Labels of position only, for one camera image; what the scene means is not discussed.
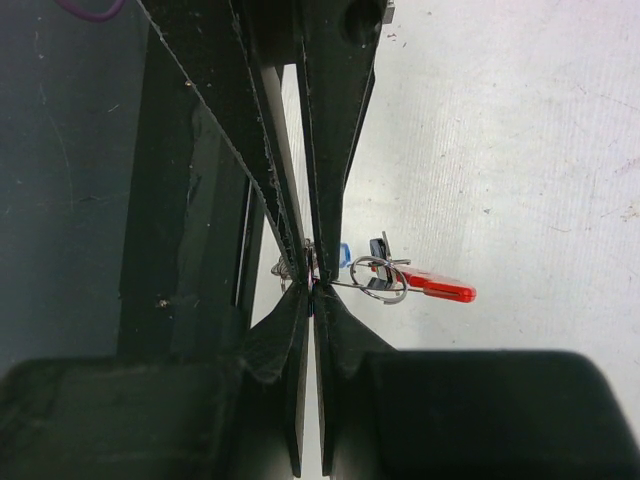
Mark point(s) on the small black key fob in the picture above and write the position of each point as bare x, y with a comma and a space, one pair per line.
384, 279

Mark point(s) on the blue key tag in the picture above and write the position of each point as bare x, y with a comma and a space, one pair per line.
344, 255

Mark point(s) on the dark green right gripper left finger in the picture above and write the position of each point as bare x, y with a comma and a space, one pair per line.
233, 416

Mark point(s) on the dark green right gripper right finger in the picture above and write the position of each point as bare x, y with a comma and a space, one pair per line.
461, 414

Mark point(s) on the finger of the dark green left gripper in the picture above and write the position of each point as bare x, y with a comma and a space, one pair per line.
338, 41
228, 50

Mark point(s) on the red-handled metal keyring holder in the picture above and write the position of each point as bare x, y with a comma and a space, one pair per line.
409, 279

